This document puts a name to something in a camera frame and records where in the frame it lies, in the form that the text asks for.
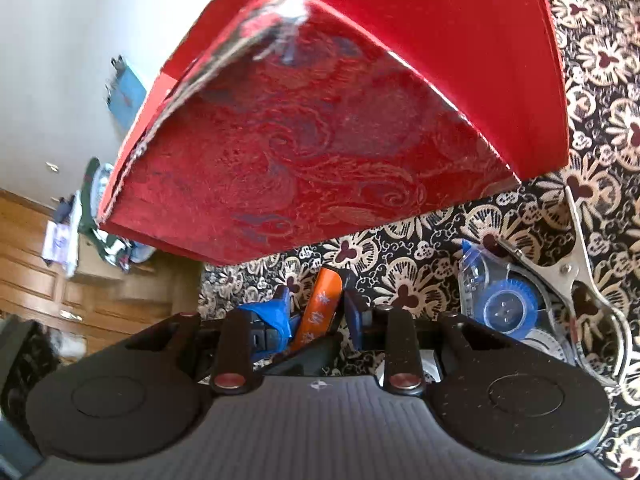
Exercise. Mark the red cardboard box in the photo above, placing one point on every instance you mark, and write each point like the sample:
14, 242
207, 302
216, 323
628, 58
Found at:
320, 160

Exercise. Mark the wooden cabinet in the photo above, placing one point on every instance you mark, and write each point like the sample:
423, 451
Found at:
60, 280

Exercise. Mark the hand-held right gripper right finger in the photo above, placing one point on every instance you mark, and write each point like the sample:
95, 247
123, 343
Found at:
356, 317

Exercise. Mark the blue wall calendar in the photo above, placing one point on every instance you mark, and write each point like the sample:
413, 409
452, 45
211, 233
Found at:
125, 92

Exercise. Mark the metal spring clip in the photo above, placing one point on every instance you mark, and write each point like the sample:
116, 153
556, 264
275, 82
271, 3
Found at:
582, 280

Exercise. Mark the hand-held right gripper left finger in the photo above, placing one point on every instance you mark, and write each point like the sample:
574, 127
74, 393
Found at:
272, 317

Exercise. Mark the clear blue correction tape dispenser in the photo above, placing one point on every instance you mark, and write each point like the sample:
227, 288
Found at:
500, 305

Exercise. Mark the pile of clothes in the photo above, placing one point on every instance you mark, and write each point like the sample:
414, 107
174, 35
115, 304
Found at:
95, 220

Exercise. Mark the orange lighter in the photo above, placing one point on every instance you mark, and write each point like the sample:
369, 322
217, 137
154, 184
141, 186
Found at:
320, 312

